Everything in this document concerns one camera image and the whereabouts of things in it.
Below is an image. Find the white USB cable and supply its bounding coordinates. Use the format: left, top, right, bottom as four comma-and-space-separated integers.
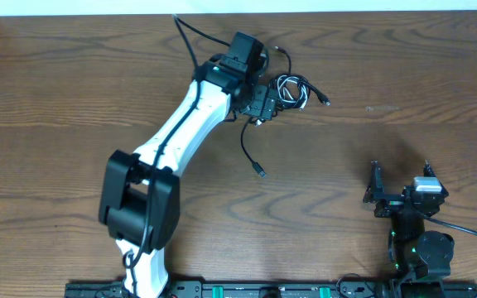
254, 76, 309, 127

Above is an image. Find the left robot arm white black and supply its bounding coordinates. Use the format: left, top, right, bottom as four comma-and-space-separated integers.
99, 32, 276, 297

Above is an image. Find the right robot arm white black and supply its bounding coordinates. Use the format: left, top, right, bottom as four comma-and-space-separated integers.
363, 161, 455, 297

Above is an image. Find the black mounting rail base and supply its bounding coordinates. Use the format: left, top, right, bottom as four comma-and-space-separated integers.
64, 280, 477, 298

